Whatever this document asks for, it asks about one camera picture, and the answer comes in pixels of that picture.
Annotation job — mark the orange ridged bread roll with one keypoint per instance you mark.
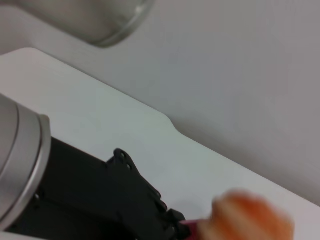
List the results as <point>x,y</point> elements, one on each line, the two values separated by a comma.
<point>247,217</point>

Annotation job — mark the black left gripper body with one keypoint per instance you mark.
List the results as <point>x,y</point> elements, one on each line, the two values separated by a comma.
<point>95,197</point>

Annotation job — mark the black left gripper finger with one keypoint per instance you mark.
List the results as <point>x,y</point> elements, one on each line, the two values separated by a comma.
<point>178,225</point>

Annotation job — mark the pink plastic bowl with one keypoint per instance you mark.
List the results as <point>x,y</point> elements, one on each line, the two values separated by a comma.
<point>193,228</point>

